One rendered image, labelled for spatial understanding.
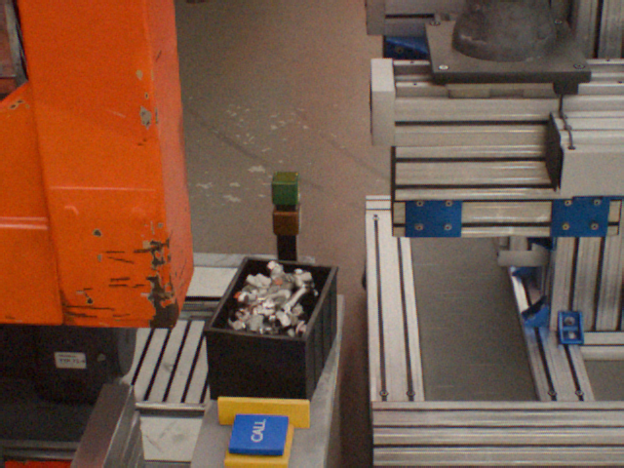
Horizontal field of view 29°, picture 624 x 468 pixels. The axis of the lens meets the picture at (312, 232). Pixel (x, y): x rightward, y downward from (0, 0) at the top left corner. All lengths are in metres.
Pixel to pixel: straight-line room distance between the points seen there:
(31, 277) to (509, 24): 0.75
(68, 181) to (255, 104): 2.19
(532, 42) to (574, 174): 0.20
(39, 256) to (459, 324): 0.89
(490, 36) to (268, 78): 2.26
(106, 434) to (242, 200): 1.53
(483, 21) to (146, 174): 0.53
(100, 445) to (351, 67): 2.52
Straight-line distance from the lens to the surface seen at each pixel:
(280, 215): 1.77
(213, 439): 1.58
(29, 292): 1.69
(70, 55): 1.51
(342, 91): 3.83
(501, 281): 2.38
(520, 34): 1.74
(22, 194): 1.64
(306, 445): 1.56
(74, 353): 1.97
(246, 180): 3.25
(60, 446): 1.90
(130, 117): 1.53
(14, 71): 1.91
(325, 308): 1.66
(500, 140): 1.80
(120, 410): 1.75
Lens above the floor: 1.43
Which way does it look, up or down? 29 degrees down
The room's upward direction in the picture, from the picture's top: 1 degrees counter-clockwise
